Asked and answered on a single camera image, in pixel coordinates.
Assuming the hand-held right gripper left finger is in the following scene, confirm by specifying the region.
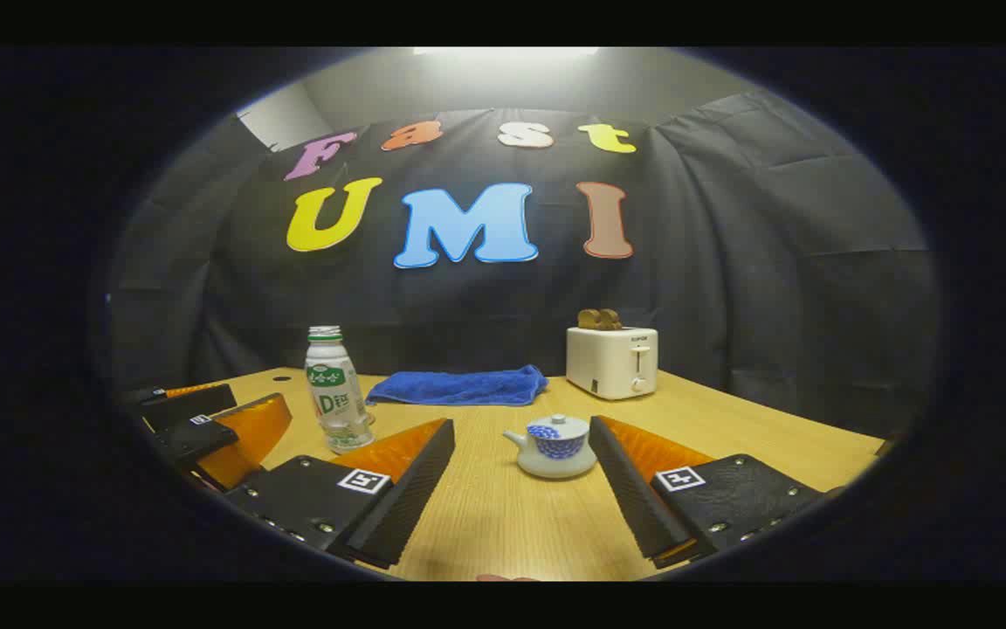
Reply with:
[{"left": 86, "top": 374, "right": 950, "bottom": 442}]
[{"left": 224, "top": 418, "right": 457, "bottom": 570}]

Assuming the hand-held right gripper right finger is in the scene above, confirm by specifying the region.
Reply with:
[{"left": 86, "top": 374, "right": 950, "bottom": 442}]
[{"left": 588, "top": 415, "right": 823, "bottom": 570}]

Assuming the white blue-patterned teacup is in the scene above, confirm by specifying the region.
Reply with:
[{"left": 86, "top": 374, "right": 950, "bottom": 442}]
[{"left": 503, "top": 414, "right": 599, "bottom": 480}]

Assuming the white blue-patterned teacup lid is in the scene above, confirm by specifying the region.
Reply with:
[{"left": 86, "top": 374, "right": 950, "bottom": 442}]
[{"left": 527, "top": 414, "right": 590, "bottom": 442}]

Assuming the white water bottle green label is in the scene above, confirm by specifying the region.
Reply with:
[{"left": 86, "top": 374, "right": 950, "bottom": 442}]
[{"left": 305, "top": 325, "right": 375, "bottom": 454}]

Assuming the blue towel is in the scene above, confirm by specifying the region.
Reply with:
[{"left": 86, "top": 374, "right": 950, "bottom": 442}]
[{"left": 366, "top": 364, "right": 549, "bottom": 408}]

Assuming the white toaster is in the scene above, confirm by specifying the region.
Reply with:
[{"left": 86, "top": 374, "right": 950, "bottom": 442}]
[{"left": 566, "top": 326, "right": 659, "bottom": 401}]

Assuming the ceiling light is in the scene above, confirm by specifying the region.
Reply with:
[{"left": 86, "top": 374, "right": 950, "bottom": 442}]
[{"left": 413, "top": 46, "right": 600, "bottom": 58}]

